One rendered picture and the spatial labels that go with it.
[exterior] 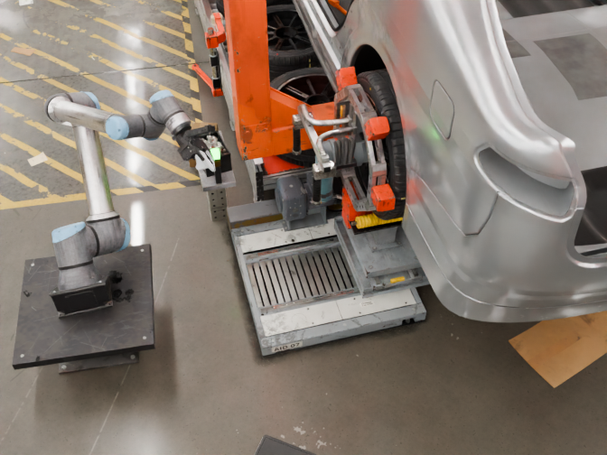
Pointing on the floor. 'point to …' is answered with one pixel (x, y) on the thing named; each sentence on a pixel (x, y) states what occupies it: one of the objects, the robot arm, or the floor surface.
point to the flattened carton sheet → (563, 345)
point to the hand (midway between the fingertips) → (213, 167)
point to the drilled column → (217, 200)
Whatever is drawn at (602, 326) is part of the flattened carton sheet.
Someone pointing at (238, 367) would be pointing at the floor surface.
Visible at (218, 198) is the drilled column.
